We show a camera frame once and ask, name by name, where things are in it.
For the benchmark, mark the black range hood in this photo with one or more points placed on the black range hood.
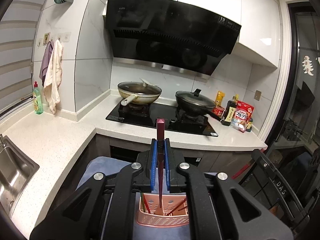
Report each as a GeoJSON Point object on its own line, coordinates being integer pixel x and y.
{"type": "Point", "coordinates": [169, 33]}

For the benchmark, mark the yellow snack packet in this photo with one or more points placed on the yellow snack packet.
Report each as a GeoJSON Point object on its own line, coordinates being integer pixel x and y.
{"type": "Point", "coordinates": [219, 98]}

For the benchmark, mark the red cereal bag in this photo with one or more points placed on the red cereal bag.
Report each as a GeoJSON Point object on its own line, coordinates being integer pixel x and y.
{"type": "Point", "coordinates": [241, 116]}

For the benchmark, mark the dark soy sauce bottle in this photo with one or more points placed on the dark soy sauce bottle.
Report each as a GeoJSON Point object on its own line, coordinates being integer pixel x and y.
{"type": "Point", "coordinates": [229, 111]}

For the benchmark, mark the blue grey table mat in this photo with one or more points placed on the blue grey table mat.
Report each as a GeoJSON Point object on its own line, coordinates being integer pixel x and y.
{"type": "Point", "coordinates": [109, 166]}

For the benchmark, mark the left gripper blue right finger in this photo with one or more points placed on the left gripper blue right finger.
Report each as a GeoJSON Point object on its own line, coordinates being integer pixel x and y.
{"type": "Point", "coordinates": [166, 162]}

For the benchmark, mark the green chopstick gold band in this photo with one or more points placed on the green chopstick gold band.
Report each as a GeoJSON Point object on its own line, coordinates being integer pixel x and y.
{"type": "Point", "coordinates": [145, 203]}

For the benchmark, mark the cream hanging towel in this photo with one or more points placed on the cream hanging towel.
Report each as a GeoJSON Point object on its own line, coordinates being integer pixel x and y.
{"type": "Point", "coordinates": [53, 77]}

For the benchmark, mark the green dish soap bottle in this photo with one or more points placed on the green dish soap bottle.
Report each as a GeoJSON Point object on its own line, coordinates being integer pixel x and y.
{"type": "Point", "coordinates": [37, 99]}

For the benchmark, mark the steel sink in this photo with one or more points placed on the steel sink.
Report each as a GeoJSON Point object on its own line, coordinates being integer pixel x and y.
{"type": "Point", "coordinates": [16, 169]}

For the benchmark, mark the beige wok with lid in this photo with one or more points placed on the beige wok with lid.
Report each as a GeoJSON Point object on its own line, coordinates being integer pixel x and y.
{"type": "Point", "coordinates": [138, 93]}

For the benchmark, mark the pink perforated utensil holder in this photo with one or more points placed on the pink perforated utensil holder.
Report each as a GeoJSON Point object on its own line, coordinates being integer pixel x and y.
{"type": "Point", "coordinates": [158, 218]}

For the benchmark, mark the black wok with lid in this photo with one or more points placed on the black wok with lid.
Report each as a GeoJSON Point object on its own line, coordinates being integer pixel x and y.
{"type": "Point", "coordinates": [196, 104]}

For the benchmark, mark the purple hanging cloth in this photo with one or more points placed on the purple hanging cloth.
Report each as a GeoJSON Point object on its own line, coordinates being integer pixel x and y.
{"type": "Point", "coordinates": [45, 61]}

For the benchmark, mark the bright red chopstick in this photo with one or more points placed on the bright red chopstick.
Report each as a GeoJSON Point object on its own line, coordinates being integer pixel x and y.
{"type": "Point", "coordinates": [177, 206]}

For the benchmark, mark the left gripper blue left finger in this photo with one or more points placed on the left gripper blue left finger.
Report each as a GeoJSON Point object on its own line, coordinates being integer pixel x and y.
{"type": "Point", "coordinates": [153, 164]}

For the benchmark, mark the red instant noodle cup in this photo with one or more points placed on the red instant noodle cup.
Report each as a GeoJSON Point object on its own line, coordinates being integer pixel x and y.
{"type": "Point", "coordinates": [218, 111]}

